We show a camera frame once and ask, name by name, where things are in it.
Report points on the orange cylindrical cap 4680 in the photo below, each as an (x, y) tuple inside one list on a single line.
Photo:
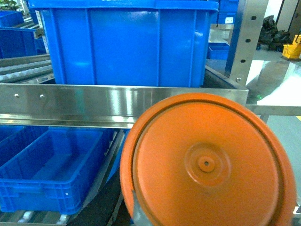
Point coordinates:
[(203, 160)]

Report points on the shallow blue plastic tray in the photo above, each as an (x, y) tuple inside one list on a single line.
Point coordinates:
[(54, 172)]

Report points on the stainless steel flow rack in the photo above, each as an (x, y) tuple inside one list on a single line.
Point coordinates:
[(37, 107)]

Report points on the large blue plastic crate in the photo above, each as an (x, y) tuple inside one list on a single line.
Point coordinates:
[(157, 43)]

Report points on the yellow mop bucket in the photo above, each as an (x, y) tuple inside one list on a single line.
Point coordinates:
[(293, 51)]

